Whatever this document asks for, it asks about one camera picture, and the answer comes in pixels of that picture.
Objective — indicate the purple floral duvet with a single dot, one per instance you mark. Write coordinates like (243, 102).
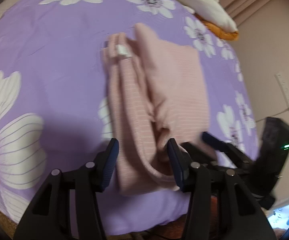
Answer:
(53, 108)

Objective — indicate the pink striped knit garment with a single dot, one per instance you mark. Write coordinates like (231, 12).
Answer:
(156, 91)

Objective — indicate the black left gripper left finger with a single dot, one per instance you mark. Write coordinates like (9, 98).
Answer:
(48, 214)

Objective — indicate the white power strip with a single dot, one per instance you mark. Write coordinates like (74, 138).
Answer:
(283, 86)

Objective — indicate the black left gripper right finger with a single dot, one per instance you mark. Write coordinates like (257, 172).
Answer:
(239, 214)

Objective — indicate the white plush goose toy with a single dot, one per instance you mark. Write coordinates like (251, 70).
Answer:
(214, 17)

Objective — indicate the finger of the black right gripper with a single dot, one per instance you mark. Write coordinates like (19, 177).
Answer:
(238, 158)

